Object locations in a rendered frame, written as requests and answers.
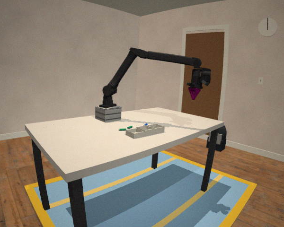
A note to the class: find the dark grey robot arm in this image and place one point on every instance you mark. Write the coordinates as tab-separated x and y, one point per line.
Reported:
134	52

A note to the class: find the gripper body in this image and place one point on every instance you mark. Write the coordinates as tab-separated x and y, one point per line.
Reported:
194	84

